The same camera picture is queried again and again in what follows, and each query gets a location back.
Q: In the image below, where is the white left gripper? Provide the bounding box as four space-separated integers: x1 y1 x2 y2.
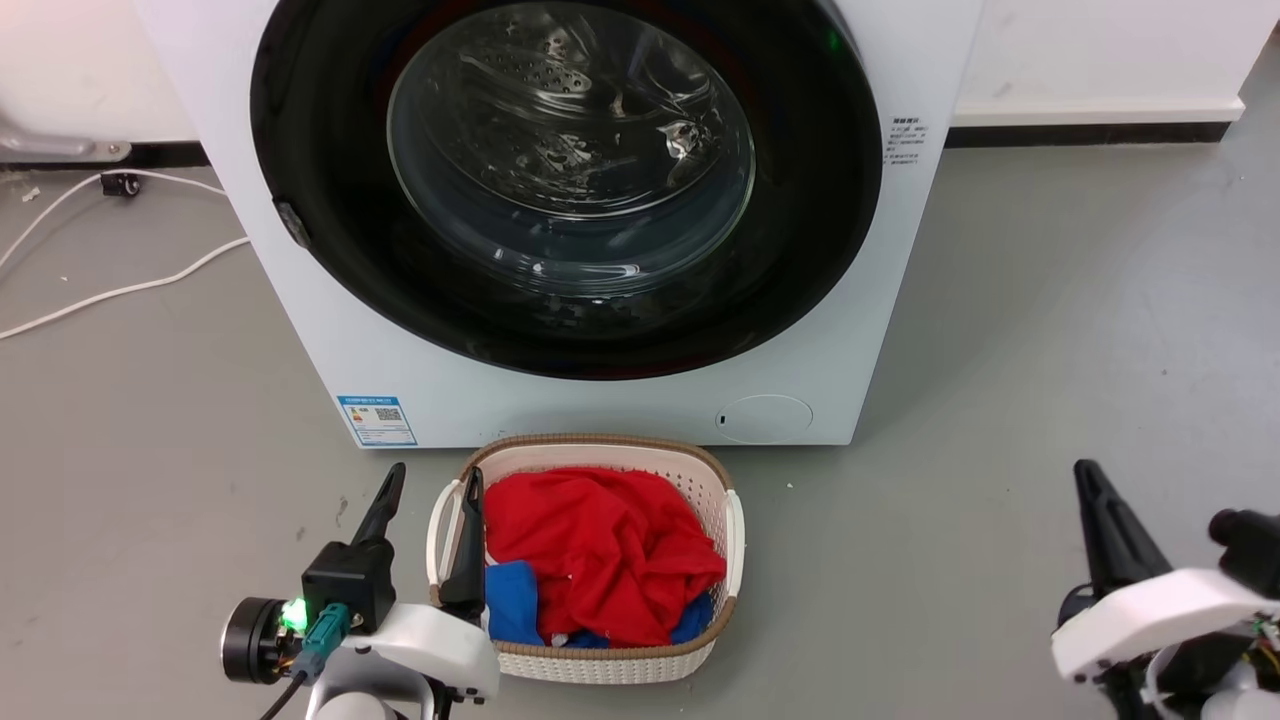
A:
336 462 501 701

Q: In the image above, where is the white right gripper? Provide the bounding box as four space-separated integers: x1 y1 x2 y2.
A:
1050 459 1280 685

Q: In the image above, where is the white front-load washing machine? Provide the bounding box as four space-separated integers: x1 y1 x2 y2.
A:
133 0 986 450

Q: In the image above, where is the black round glass washer door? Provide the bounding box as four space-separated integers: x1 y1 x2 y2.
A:
250 0 884 381

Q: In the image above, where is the blue garment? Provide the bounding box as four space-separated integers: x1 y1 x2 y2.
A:
485 560 717 649

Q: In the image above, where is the blue energy label sticker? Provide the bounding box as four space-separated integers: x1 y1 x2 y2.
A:
337 395 418 448

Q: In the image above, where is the red garment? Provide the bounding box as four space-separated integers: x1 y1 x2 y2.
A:
484 467 728 648

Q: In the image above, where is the black cylindrical cap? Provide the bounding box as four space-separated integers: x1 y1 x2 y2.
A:
221 596 297 687

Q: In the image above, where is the white plastic laundry basket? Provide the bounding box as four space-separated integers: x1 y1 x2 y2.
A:
426 433 746 686

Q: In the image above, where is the round white filter cover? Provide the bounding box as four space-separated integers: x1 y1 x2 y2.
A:
716 394 814 445

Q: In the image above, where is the black baseboard strip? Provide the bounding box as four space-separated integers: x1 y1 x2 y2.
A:
945 121 1233 149
0 142 211 169

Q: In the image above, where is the black text sticker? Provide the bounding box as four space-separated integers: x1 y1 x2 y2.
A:
886 116 931 167

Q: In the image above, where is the white power cable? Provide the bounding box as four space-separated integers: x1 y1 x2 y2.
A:
0 169 228 271
0 236 251 342

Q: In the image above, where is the grey metal bracket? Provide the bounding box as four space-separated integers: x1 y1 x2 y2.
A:
0 118 133 164

